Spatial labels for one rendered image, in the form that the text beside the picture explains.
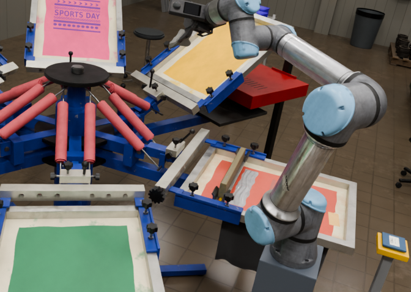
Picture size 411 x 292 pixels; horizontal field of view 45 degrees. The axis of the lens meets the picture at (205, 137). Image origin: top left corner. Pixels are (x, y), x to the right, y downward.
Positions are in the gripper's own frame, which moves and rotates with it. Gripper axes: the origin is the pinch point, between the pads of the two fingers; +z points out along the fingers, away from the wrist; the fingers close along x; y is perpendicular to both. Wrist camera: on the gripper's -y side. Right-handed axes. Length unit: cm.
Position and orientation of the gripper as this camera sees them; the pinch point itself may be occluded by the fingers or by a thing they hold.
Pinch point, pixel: (169, 25)
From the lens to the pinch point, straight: 167.0
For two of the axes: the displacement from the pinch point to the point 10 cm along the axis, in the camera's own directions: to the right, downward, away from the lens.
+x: 1.0, -9.8, 1.8
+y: 7.3, 2.0, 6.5
